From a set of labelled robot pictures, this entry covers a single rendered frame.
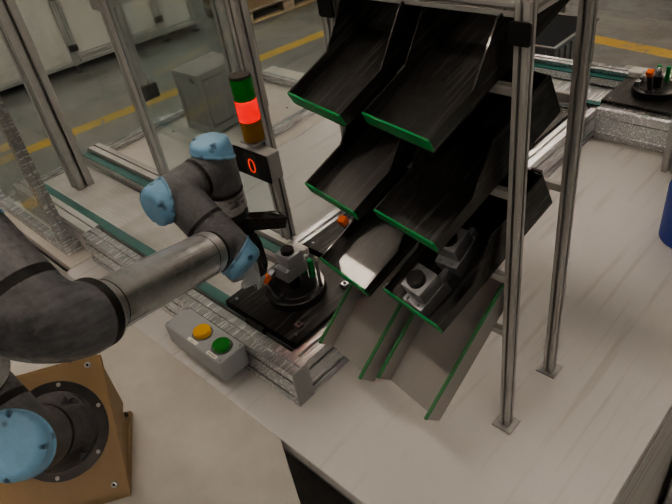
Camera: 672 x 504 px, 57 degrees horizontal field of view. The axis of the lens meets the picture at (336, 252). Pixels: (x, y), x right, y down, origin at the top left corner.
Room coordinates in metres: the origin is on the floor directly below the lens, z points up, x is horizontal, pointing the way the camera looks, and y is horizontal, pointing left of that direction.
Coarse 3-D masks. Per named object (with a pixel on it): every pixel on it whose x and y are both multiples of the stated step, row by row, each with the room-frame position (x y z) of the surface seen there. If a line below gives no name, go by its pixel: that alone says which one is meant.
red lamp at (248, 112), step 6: (234, 102) 1.31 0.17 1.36; (246, 102) 1.30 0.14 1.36; (252, 102) 1.30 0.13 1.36; (240, 108) 1.30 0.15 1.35; (246, 108) 1.29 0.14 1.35; (252, 108) 1.30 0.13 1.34; (258, 108) 1.32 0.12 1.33; (240, 114) 1.30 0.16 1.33; (246, 114) 1.29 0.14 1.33; (252, 114) 1.30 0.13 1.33; (258, 114) 1.31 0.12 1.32; (240, 120) 1.30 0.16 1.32; (246, 120) 1.30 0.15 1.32; (252, 120) 1.30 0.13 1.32
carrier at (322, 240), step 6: (336, 222) 1.35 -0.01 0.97; (348, 222) 1.29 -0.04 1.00; (324, 228) 1.33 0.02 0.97; (330, 228) 1.32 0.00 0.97; (336, 228) 1.32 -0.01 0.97; (342, 228) 1.29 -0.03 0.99; (318, 234) 1.31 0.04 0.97; (324, 234) 1.30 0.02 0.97; (330, 234) 1.30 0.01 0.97; (336, 234) 1.29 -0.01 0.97; (312, 240) 1.29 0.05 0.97; (318, 240) 1.28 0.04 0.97; (324, 240) 1.28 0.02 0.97; (330, 240) 1.27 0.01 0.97; (306, 246) 1.27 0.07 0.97; (312, 246) 1.26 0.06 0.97; (318, 246) 1.26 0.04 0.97; (324, 246) 1.25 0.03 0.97; (312, 252) 1.25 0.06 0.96; (318, 252) 1.23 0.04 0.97
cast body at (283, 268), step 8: (288, 248) 1.10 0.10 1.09; (296, 248) 1.11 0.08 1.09; (280, 256) 1.09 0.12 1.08; (288, 256) 1.08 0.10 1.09; (296, 256) 1.09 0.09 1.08; (304, 256) 1.13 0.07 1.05; (280, 264) 1.09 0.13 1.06; (288, 264) 1.07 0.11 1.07; (296, 264) 1.08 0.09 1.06; (304, 264) 1.10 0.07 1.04; (280, 272) 1.08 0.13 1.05; (288, 272) 1.07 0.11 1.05; (296, 272) 1.08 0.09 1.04; (288, 280) 1.06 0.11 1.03
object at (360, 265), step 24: (408, 168) 1.01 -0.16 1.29; (384, 192) 0.98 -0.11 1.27; (336, 240) 0.92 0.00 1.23; (360, 240) 0.91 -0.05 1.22; (384, 240) 0.89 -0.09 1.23; (408, 240) 0.84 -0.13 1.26; (336, 264) 0.89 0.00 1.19; (360, 264) 0.86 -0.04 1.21; (384, 264) 0.84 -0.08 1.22; (360, 288) 0.79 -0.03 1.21
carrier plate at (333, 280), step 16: (336, 288) 1.08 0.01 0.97; (240, 304) 1.09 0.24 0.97; (256, 304) 1.08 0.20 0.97; (320, 304) 1.04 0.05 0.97; (336, 304) 1.03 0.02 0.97; (256, 320) 1.03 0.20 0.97; (272, 320) 1.01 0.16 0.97; (288, 320) 1.00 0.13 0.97; (304, 320) 1.00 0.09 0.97; (320, 320) 0.99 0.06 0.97; (288, 336) 0.96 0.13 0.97; (304, 336) 0.95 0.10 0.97
